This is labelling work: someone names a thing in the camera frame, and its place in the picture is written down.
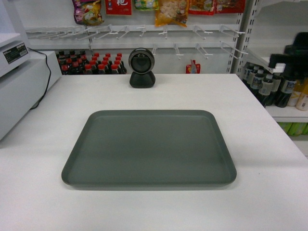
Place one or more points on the white cash drawer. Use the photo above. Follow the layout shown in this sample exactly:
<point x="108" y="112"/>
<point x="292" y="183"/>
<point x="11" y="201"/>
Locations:
<point x="22" y="88"/>

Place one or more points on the white electronic scale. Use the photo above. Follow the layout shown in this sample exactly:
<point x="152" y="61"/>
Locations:
<point x="13" y="52"/>

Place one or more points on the white checkout table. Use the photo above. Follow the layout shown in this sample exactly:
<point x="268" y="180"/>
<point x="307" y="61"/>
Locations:
<point x="270" y="192"/>

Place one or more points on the red brown snack bag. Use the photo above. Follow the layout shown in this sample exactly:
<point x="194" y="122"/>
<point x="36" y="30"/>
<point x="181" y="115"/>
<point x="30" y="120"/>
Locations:
<point x="201" y="7"/>

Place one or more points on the green yellow snack bag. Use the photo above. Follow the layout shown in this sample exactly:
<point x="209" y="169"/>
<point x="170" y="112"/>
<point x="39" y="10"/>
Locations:
<point x="146" y="5"/>

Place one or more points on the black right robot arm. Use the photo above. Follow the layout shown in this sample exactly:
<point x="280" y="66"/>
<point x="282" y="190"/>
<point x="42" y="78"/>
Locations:
<point x="295" y="58"/>

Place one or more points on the grey rectangular serving tray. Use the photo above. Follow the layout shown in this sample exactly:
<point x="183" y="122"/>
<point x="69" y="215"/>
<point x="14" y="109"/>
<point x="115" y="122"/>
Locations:
<point x="149" y="150"/>

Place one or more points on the purple snack bag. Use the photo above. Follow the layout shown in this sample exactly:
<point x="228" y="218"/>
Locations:
<point x="87" y="12"/>

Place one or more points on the black barcode scanner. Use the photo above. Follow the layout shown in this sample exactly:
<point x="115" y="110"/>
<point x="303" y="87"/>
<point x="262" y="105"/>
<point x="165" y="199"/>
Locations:
<point x="141" y="61"/>

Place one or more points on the red chili snack bag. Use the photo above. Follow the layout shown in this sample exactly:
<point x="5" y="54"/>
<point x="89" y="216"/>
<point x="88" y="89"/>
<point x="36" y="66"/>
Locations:
<point x="230" y="6"/>

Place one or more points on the yellow orange snack bag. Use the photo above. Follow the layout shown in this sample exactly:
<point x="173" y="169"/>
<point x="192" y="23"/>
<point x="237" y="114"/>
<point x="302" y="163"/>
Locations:
<point x="172" y="12"/>

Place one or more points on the white peg hook rack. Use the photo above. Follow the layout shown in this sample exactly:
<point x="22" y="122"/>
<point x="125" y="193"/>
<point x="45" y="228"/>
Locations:
<point x="199" y="37"/>

